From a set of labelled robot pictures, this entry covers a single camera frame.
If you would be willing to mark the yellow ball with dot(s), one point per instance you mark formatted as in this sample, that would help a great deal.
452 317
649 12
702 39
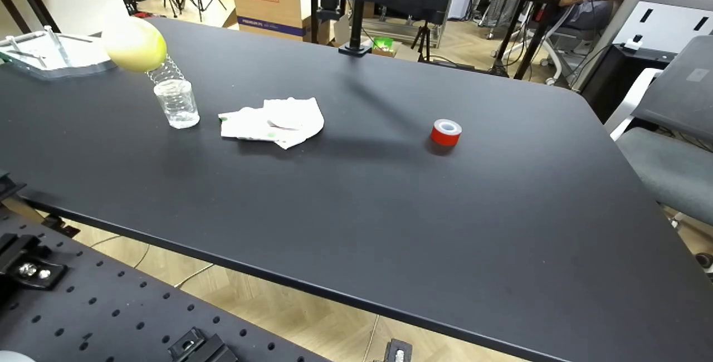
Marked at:
133 44

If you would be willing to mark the clear acrylic rack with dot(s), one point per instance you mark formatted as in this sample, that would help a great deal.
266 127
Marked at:
50 55

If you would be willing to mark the red tape roll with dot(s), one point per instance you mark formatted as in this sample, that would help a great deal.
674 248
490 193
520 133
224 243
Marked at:
444 135

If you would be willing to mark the white desk partition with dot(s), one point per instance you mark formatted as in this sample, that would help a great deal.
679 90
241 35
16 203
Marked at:
657 22

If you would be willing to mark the cardboard box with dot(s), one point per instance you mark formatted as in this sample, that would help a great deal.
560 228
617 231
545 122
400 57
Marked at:
267 3

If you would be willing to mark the small black tripod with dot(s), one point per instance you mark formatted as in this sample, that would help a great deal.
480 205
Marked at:
424 39

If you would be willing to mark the clear ribbed plastic bottle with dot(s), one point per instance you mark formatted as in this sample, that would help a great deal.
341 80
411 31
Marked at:
165 70

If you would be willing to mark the clear plastic cup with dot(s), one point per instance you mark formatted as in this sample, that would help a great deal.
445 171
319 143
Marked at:
177 107

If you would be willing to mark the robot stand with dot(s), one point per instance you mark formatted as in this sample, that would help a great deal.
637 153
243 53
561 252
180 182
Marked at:
111 306

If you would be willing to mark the white towel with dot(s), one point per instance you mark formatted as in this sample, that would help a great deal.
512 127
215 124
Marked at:
289 120

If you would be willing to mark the white office chair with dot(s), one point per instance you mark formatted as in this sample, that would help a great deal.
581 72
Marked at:
562 42

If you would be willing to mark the grey office chair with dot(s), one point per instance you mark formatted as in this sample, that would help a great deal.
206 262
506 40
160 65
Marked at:
668 161

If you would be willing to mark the black clamp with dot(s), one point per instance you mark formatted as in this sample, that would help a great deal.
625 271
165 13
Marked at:
396 352
200 346
28 267

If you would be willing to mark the green packet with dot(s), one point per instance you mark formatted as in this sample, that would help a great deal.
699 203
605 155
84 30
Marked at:
383 44

